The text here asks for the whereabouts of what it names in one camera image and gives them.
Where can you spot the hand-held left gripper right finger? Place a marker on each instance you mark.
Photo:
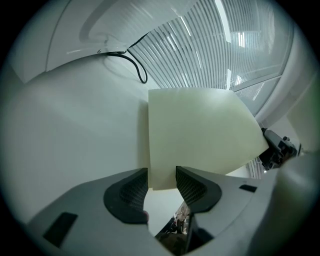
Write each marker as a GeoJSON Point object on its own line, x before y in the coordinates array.
{"type": "Point", "coordinates": [225, 200]}

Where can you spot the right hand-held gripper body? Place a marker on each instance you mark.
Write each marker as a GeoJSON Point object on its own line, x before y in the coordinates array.
{"type": "Point", "coordinates": [285, 150]}

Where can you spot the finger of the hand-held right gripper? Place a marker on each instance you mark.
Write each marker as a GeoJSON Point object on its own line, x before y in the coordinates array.
{"type": "Point", "coordinates": [272, 141]}

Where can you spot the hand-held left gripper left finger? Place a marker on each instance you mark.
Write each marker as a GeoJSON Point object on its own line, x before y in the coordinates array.
{"type": "Point", "coordinates": [87, 212]}

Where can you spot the pale yellow box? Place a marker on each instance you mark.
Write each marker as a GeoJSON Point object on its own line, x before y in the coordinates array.
{"type": "Point", "coordinates": [200, 137]}

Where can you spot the white desk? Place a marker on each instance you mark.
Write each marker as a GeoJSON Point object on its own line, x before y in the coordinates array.
{"type": "Point", "coordinates": [75, 125]}

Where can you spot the white window blinds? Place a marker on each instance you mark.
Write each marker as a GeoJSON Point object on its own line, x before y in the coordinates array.
{"type": "Point", "coordinates": [200, 45]}

